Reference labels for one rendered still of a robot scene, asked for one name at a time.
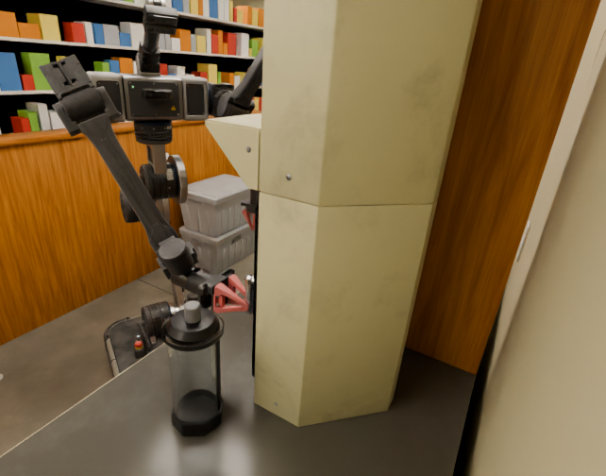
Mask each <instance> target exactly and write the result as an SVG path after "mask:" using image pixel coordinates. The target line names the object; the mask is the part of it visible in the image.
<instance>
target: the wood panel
mask: <svg viewBox="0 0 606 476"><path fill-rule="evenodd" d="M600 1H601V0H482V4H481V9H480V17H479V20H478V25H477V29H476V33H475V38H474V41H473V46H472V50H471V55H470V59H469V63H468V67H467V71H466V76H465V80H464V84H463V92H462V96H461V101H460V105H459V108H458V113H457V117H456V122H455V126H454V130H453V134H452V138H451V143H450V147H449V151H448V155H447V160H446V168H445V172H444V175H443V180H442V184H441V189H440V193H439V197H438V202H437V206H436V210H435V215H434V218H433V223H432V227H431V232H430V236H429V243H428V247H427V252H426V256H425V261H424V264H423V269H422V273H421V277H420V282H419V285H418V290H417V294H416V299H415V303H414V306H413V311H412V319H411V323H410V327H409V331H408V336H407V340H406V344H405V348H408V349H412V350H415V351H417V352H420V353H422V354H425V355H427V356H429V357H431V358H434V359H437V360H439V361H442V362H444V363H447V364H449V365H452V366H456V367H457V368H460V369H463V370H465V371H468V372H470V373H473V374H475V375H476V374H477V371H478V368H479V365H480V360H481V357H482V354H483V352H484V349H485V346H486V343H487V340H488V337H489V334H490V331H491V329H492V326H493V323H494V320H495V317H496V314H497V309H498V306H499V303H500V301H501V298H502V295H503V292H504V289H505V286H506V283H507V280H508V278H509V275H510V272H511V269H512V266H513V261H514V258H515V255H516V252H517V250H518V247H519V244H520V241H521V238H522V235H523V232H524V229H525V227H526V224H527V221H528V218H529V215H530V210H531V207H532V204H533V201H534V199H535V196H536V193H537V190H538V187H539V184H540V181H541V178H542V176H543V173H544V170H545V167H546V164H547V159H548V156H549V153H550V150H551V148H552V145H553V142H554V139H555V136H556V133H557V130H558V127H559V124H560V122H561V119H562V116H563V113H564V108H565V105H566V102H567V99H568V96H569V94H570V91H571V88H572V85H573V82H574V79H575V76H576V73H577V71H578V68H579V65H580V62H581V57H582V54H583V51H584V48H585V45H586V43H587V41H588V38H589V35H590V32H591V29H592V26H593V23H594V21H595V18H596V15H597V12H598V7H599V4H600Z"/></svg>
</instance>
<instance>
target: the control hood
mask: <svg viewBox="0 0 606 476"><path fill-rule="evenodd" d="M205 125H206V127H207V129H208V130H209V132H210V133H211V135H212V136H213V138H214V139H215V141H216V142H217V143H218V144H219V146H220V147H221V149H222V150H223V152H224V153H225V155H226V156H227V158H228V160H229V161H230V163H231V164H232V165H233V167H234V168H235V170H236V171H237V173H238V174H239V176H240V177H241V179H242V180H243V182H244V184H245V185H246V187H248V188H249V189H253V190H257V191H259V190H260V172H261V113H254V114H246V115H237V116H229V117H221V118H212V119H207V121H205Z"/></svg>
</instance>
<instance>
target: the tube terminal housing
mask: <svg viewBox="0 0 606 476"><path fill-rule="evenodd" d="M481 4H482V0H264V22H263V60H262V98H261V172H260V191H261V192H260V200H259V238H258V276H257V314H256V352H255V391H254V402H255V403H256V404H258V405H259V406H261V407H263V408H264V409H266V410H268V411H270V412H272V413H274V414H275V415H277V416H279V417H282V418H283V419H285V420H287V421H289V422H291V423H292V424H294V425H295V426H297V427H301V426H306V425H312V424H316V423H322V422H328V421H332V420H338V419H343V418H349V417H358V416H364V415H369V414H374V413H380V412H385V411H388V409H389V407H390V405H391V402H392V400H393V398H394V394H395V390H396V382H397V378H398V373H399V369H400V366H401V361H402V357H403V352H404V348H405V344H406V340H407V336H408V331H409V327H410V323H411V319H412V311H413V306H414V303H415V299H416V294H417V290H418V285H419V282H420V277H421V273H422V269H423V264H424V261H425V256H426V252H427V247H428V243H429V236H430V232H431V227H432V223H433V218H434V215H435V210H436V206H437V202H438V197H439V193H440V189H441V184H442V180H443V175H444V172H445V168H446V160H447V155H448V151H449V147H450V143H451V138H452V134H453V130H454V126H455V122H456V117H457V113H458V108H459V105H460V101H461V96H462V92H463V84H464V80H465V76H466V71H467V67H468V63H469V59H470V55H471V50H472V46H473V41H474V38H475V33H476V29H477V25H478V20H479V17H480V9H481Z"/></svg>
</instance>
